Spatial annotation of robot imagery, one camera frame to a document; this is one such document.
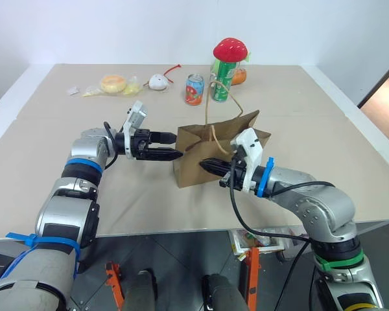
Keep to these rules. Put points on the white box with colourful items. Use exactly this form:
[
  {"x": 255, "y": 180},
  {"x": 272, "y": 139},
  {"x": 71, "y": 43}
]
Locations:
[{"x": 262, "y": 241}]

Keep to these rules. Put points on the orange metal post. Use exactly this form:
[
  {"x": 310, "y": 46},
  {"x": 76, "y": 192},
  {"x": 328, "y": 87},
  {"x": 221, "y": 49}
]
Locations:
[{"x": 253, "y": 278}]

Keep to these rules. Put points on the colourful fruit drink can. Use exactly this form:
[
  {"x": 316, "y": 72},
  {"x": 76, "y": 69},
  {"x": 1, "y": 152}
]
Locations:
[{"x": 194, "y": 92}]

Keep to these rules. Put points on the small clear yellow packet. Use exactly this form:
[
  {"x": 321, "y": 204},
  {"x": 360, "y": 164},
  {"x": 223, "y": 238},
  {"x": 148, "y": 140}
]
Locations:
[{"x": 91, "y": 92}]

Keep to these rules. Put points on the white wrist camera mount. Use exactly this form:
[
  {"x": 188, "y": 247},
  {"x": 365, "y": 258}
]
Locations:
[
  {"x": 136, "y": 113},
  {"x": 251, "y": 145}
]

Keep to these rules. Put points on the dark grey rounded shape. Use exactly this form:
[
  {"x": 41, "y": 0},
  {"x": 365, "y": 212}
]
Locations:
[
  {"x": 139, "y": 291},
  {"x": 225, "y": 294}
]

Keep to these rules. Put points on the red dotted plush toy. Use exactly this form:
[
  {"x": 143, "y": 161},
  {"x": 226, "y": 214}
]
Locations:
[{"x": 230, "y": 50}]

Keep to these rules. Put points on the small white packet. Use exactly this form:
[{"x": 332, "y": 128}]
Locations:
[{"x": 73, "y": 91}]

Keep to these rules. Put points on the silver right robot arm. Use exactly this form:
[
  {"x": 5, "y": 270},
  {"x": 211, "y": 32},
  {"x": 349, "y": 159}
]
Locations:
[{"x": 327, "y": 204}]

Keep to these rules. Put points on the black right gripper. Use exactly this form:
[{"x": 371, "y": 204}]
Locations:
[{"x": 240, "y": 171}]

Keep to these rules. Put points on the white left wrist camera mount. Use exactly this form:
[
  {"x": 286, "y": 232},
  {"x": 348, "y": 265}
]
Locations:
[{"x": 136, "y": 113}]

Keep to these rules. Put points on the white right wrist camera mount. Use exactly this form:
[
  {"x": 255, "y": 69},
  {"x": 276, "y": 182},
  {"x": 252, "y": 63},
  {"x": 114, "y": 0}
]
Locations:
[{"x": 251, "y": 145}]

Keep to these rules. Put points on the orange metal stand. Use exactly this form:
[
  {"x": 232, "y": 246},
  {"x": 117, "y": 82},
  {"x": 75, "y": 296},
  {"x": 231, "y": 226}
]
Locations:
[{"x": 115, "y": 285}]

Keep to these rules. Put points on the blue wrist clip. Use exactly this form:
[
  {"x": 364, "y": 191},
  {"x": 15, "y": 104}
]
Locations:
[{"x": 266, "y": 176}]

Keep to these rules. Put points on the beige table cover sheet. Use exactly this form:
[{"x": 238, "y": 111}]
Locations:
[{"x": 84, "y": 168}]

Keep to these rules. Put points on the green drink can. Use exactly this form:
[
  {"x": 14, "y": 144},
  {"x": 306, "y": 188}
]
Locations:
[{"x": 225, "y": 84}]

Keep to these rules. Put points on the orange round object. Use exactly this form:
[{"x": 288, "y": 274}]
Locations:
[{"x": 240, "y": 77}]

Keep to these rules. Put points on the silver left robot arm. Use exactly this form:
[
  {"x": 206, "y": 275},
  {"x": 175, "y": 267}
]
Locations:
[{"x": 68, "y": 214}]

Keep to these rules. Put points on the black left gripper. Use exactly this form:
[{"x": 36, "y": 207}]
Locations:
[{"x": 139, "y": 142}]

